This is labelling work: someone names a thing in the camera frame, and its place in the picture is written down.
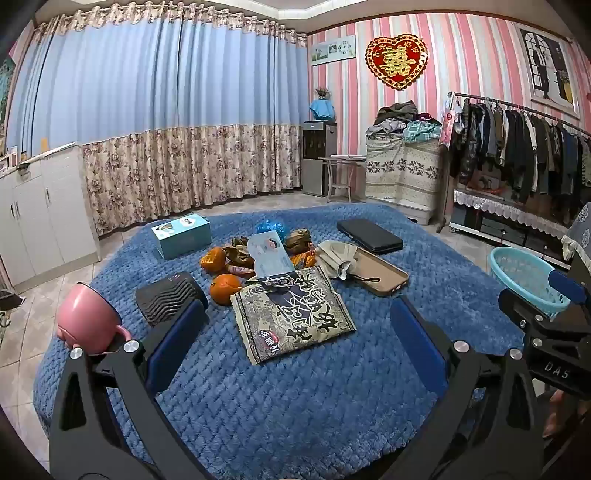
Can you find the framed wall poster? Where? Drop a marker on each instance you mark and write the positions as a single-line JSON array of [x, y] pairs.
[[547, 69]]

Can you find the orange peel half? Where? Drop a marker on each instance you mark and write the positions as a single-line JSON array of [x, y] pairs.
[[212, 261], [225, 290]]

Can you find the person's right hand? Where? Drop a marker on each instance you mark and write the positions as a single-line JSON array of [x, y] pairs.
[[554, 415]]

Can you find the wall picture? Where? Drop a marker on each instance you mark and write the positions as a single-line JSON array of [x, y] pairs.
[[333, 50]]

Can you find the light blue paper packet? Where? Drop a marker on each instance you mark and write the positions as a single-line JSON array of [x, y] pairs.
[[272, 258]]

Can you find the orange snack wrapper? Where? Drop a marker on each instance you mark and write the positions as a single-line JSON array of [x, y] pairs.
[[304, 259]]

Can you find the teal cardboard box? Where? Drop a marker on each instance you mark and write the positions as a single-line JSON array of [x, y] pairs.
[[180, 237]]

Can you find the red sausage wrapper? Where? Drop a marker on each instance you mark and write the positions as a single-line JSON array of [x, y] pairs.
[[240, 269]]

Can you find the teal plastic basket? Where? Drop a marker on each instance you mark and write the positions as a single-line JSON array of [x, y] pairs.
[[521, 272]]

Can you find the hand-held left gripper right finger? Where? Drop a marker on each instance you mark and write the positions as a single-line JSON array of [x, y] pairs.
[[418, 341]]

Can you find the blue plastic bag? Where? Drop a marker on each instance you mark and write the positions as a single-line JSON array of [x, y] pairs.
[[270, 227]]

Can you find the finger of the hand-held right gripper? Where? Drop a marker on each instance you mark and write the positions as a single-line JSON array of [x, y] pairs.
[[526, 311], [565, 285]]

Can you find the metal clothes rack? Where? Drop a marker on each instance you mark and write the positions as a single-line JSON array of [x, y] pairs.
[[508, 103]]

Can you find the blue cloth cover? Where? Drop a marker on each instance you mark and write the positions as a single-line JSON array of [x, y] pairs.
[[322, 110]]

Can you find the grey water dispenser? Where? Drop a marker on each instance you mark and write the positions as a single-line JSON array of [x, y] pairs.
[[316, 161]]

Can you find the red heart wall decoration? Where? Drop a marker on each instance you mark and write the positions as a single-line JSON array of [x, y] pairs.
[[397, 60]]

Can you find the brown paper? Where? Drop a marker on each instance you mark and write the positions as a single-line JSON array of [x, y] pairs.
[[238, 251], [299, 241]]

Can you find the tan phone case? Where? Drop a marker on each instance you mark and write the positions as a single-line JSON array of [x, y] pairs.
[[378, 274]]

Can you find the pink mug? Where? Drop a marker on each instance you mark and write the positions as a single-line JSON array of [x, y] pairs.
[[85, 318]]

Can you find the pink hanging garment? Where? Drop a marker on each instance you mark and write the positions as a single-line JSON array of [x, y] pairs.
[[449, 124]]

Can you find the small metal side table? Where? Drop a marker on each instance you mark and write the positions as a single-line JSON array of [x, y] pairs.
[[341, 159]]

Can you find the dark blue wrapper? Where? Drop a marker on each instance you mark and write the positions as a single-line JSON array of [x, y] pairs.
[[272, 282]]

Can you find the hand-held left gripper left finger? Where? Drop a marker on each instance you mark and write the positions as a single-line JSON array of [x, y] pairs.
[[178, 339]]

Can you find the blue patterned chair cover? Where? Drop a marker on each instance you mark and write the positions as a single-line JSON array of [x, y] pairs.
[[579, 235]]

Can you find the black flat case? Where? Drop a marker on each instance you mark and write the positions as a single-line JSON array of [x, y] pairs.
[[369, 236]]

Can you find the pile of clothes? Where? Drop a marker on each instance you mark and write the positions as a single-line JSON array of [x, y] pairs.
[[401, 117]]

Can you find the photo frames on cabinet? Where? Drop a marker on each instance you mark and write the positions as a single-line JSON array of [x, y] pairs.
[[7, 161]]

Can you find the large patterned snack bag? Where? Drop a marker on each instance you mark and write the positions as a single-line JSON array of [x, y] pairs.
[[295, 323]]

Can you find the small potted plant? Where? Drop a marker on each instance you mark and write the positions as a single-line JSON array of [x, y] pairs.
[[322, 92]]

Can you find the blue and floral curtain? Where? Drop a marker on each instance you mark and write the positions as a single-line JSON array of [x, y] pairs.
[[161, 115]]

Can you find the blue knitted blanket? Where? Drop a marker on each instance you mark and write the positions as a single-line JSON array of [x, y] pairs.
[[277, 415]]

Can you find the low stand with lace cloth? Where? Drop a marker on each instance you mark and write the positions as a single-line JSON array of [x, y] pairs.
[[503, 221]]

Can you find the black ribbed speaker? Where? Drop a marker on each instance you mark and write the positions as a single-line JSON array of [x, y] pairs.
[[168, 295]]

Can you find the white cabinet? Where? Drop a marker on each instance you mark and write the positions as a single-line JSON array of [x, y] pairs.
[[46, 217]]

